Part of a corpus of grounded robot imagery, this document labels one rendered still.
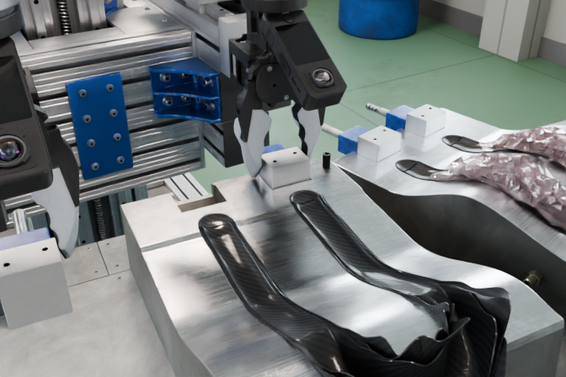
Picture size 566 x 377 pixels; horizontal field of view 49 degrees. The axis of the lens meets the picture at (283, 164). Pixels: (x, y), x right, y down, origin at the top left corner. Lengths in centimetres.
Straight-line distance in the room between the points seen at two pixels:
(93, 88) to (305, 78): 50
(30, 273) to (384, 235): 34
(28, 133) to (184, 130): 72
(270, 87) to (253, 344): 30
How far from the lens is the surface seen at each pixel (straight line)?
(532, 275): 71
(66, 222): 53
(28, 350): 70
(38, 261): 54
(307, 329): 51
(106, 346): 68
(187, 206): 73
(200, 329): 55
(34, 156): 42
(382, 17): 401
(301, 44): 64
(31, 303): 55
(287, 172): 72
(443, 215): 75
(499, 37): 395
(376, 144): 84
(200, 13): 106
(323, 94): 61
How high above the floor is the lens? 127
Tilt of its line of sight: 30 degrees down
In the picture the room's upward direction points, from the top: straight up
